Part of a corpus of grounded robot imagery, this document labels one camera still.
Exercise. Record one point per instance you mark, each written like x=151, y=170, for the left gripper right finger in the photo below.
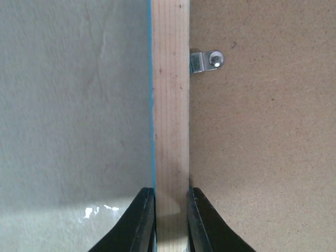
x=207, y=231

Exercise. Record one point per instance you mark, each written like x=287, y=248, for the metal frame retaining clip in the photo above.
x=206, y=61

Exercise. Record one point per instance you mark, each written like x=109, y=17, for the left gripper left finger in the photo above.
x=135, y=230

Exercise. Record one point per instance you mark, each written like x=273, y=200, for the teal wooden photo frame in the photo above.
x=257, y=135

